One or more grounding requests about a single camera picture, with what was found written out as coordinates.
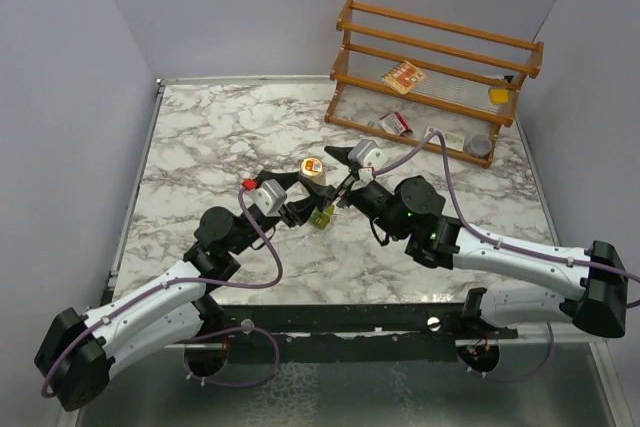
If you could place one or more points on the wooden shelf rack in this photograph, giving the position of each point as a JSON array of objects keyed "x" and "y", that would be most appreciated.
[{"x": 452, "y": 90}]

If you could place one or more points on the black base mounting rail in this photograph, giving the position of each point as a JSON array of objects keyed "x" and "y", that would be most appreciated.
[{"x": 351, "y": 333}]

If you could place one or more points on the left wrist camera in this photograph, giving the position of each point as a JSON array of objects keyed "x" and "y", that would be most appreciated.
[{"x": 269, "y": 196}]

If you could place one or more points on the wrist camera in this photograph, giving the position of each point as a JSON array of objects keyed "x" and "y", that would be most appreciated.
[
  {"x": 364, "y": 160},
  {"x": 269, "y": 196}
]

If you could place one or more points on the grey round container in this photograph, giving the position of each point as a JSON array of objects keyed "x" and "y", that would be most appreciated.
[{"x": 479, "y": 146}]

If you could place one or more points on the clear pill bottle gold lid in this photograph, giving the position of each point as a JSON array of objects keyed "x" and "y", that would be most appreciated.
[{"x": 313, "y": 169}]

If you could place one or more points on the yellow lid container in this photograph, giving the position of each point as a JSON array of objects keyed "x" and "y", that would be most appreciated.
[{"x": 499, "y": 96}]

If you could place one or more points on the white green medicine box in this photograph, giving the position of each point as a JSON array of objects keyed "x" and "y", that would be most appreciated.
[{"x": 453, "y": 141}]

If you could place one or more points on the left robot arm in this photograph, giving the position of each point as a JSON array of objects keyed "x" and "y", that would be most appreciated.
[{"x": 81, "y": 353}]

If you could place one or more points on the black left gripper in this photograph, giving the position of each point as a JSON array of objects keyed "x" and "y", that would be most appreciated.
[{"x": 300, "y": 211}]

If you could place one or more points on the orange snack packet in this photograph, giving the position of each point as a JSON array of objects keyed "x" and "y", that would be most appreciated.
[{"x": 403, "y": 77}]

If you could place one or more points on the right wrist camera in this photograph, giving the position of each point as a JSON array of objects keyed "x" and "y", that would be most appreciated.
[{"x": 364, "y": 160}]

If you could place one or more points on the red white medicine packet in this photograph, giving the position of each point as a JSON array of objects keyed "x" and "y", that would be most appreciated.
[{"x": 393, "y": 123}]

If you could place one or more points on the green pill organizer box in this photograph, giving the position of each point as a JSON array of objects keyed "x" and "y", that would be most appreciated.
[{"x": 321, "y": 219}]

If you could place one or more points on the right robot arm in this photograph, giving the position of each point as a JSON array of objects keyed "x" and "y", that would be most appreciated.
[{"x": 587, "y": 288}]

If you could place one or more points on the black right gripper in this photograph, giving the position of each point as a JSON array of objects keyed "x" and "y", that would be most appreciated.
[{"x": 324, "y": 194}]

